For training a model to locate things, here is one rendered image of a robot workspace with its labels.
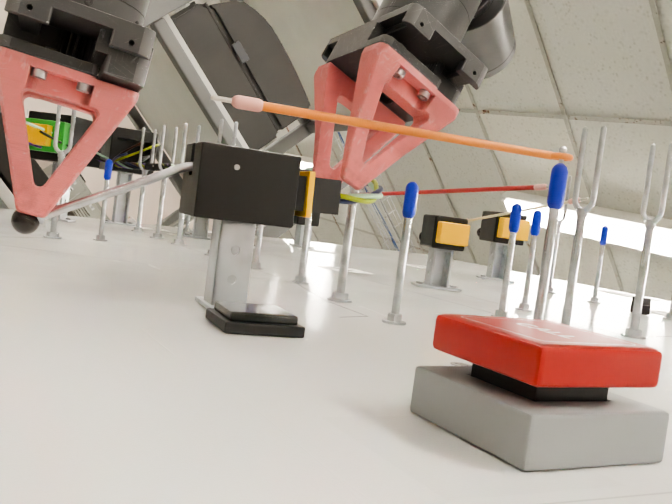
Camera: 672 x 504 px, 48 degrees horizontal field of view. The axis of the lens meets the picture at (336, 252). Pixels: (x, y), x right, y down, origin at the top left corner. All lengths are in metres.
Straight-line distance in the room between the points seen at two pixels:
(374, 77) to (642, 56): 2.89
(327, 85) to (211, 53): 1.03
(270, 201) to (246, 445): 0.23
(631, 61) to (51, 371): 3.18
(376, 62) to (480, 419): 0.26
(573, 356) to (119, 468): 0.12
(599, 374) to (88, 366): 0.16
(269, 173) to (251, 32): 1.14
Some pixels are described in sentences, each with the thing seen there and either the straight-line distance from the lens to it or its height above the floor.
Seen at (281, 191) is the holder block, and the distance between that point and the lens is 0.42.
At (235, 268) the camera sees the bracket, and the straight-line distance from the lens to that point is 0.43.
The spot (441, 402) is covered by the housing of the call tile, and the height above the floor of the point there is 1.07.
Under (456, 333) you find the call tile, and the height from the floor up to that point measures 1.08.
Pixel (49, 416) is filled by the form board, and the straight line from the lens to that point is 0.22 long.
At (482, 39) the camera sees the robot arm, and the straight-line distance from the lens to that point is 0.57.
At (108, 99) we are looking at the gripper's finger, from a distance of 0.39.
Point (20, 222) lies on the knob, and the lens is 0.41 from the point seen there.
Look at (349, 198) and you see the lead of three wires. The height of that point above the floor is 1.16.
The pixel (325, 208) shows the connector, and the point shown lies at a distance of 0.44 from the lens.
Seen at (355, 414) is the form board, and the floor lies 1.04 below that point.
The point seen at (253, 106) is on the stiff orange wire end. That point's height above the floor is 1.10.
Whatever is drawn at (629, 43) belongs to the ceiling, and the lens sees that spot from 3.31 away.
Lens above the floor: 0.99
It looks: 19 degrees up
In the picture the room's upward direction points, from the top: 52 degrees clockwise
